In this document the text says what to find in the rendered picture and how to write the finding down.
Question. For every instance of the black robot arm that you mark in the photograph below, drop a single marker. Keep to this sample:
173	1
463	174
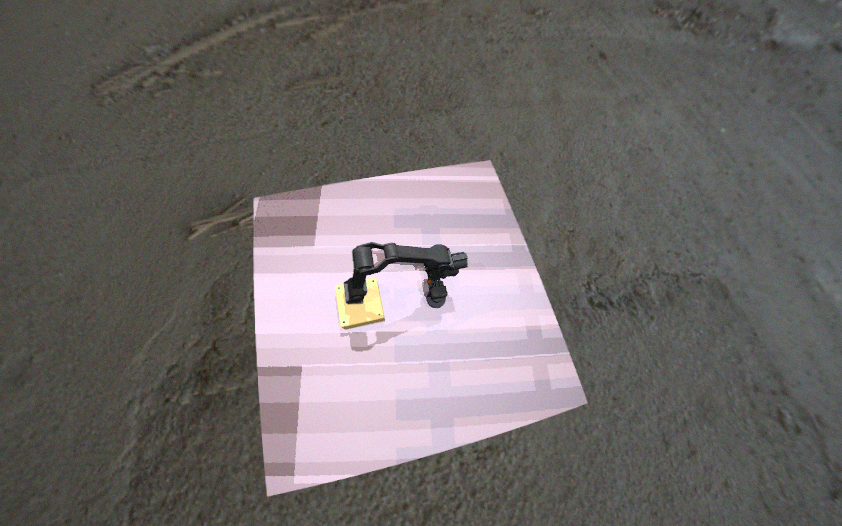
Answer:
436	258

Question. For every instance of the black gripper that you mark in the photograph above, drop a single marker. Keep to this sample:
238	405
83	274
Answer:
437	288

